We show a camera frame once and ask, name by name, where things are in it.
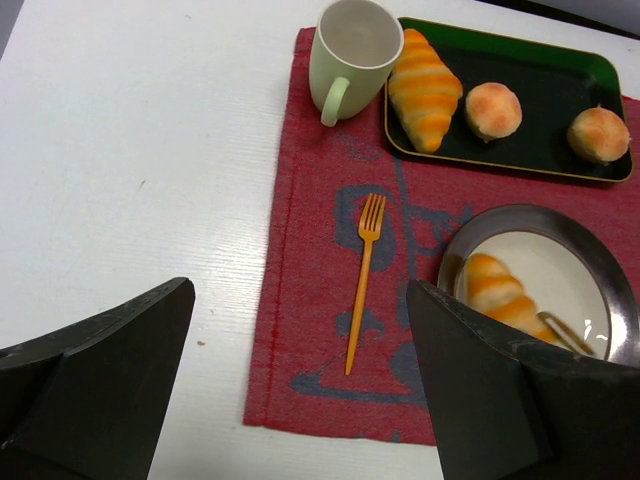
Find dark rimmed white plate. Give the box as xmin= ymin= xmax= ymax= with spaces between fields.
xmin=437 ymin=205 xmax=639 ymax=367

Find round bun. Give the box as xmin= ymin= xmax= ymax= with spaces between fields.
xmin=465 ymin=82 xmax=523 ymax=142
xmin=567 ymin=107 xmax=631 ymax=164

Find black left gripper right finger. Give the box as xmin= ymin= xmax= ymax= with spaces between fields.
xmin=407 ymin=280 xmax=639 ymax=479

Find orange plastic fork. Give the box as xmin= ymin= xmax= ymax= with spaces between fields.
xmin=345 ymin=194 xmax=386 ymax=375

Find round bun left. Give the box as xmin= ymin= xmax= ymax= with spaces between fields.
xmin=465 ymin=82 xmax=523 ymax=142

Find pale green mug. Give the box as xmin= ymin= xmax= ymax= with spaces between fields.
xmin=308 ymin=0 xmax=404 ymax=127

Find metal serving tongs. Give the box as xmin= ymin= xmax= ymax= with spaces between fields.
xmin=536 ymin=311 xmax=596 ymax=357

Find small striped croissant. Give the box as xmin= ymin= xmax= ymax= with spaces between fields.
xmin=464 ymin=253 xmax=556 ymax=344

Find large striped croissant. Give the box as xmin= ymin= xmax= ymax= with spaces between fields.
xmin=388 ymin=28 xmax=463 ymax=154

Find red patterned placemat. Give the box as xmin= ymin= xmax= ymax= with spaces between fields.
xmin=243 ymin=27 xmax=639 ymax=445

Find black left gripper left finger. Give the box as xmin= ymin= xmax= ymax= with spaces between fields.
xmin=1 ymin=277 xmax=195 ymax=479

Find round bun right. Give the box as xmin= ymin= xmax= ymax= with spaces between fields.
xmin=567 ymin=107 xmax=631 ymax=164

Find dark green serving tray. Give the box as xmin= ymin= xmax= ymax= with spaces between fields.
xmin=382 ymin=17 xmax=634 ymax=183

